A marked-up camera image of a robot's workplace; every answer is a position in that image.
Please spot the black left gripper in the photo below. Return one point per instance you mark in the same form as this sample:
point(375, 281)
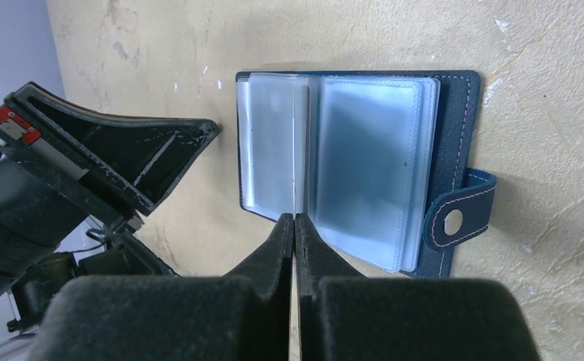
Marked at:
point(75, 185)

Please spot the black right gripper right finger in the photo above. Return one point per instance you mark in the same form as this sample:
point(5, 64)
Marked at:
point(329, 313)

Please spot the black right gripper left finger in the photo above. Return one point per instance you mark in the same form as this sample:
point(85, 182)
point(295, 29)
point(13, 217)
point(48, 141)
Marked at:
point(265, 329)

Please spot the navy blue card holder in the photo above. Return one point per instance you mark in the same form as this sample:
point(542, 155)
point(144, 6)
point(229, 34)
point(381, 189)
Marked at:
point(378, 160)

